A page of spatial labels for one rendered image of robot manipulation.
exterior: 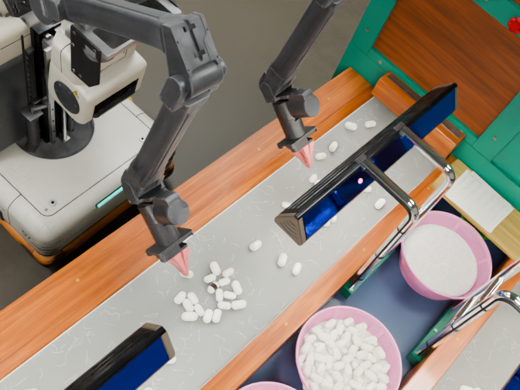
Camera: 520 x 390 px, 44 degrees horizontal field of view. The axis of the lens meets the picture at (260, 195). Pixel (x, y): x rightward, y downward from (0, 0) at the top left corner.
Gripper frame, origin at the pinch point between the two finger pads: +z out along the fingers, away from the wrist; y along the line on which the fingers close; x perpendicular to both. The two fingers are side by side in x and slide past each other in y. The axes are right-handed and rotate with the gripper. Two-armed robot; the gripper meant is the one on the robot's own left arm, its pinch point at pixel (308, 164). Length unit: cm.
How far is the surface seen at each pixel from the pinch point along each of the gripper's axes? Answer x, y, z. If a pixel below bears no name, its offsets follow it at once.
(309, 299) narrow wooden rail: -13.9, -26.8, 22.5
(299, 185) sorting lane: 4.6, -2.0, 5.7
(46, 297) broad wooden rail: 12, -74, -9
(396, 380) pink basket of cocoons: -32, -25, 44
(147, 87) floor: 122, 31, -16
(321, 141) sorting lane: 8.8, 14.7, 1.3
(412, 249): -17.3, 8.7, 31.8
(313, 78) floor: 97, 99, 15
